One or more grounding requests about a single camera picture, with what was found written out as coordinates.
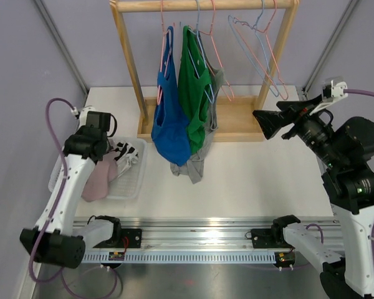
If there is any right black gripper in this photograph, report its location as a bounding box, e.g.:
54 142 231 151
253 93 343 168

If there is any pink hanger of striped top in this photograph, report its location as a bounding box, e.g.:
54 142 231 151
228 1 289 100

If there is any green tank top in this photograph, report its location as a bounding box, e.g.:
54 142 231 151
177 26 214 156

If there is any grey tank top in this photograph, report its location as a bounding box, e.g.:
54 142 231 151
170 67 224 184

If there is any blue hanger of green top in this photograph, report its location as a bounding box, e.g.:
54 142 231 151
178 1 209 92

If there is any black white striped tank top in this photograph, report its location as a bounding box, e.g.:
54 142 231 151
112 141 139 178

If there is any mauve pink tank top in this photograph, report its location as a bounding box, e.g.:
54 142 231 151
82 151 118 202

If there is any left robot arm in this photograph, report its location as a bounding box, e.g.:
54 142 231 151
19 112 122 268

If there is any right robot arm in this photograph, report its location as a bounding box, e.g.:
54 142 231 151
252 97 374 298

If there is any blue tank top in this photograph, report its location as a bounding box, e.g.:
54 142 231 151
151 26 191 168

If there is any pink hanger of blue top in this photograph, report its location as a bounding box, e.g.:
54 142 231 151
156 1 175 106

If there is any wooden clothes rack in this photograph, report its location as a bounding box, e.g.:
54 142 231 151
110 1 300 142

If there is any white plastic basket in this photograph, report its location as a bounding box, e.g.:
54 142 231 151
49 135 147 201

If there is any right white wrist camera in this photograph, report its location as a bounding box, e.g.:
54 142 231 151
310 77 348 116

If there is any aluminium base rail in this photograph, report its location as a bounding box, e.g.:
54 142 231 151
71 216 343 254

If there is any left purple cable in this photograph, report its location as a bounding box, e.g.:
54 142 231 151
27 97 124 299

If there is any white slotted cable duct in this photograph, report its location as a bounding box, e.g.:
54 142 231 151
82 250 276 264

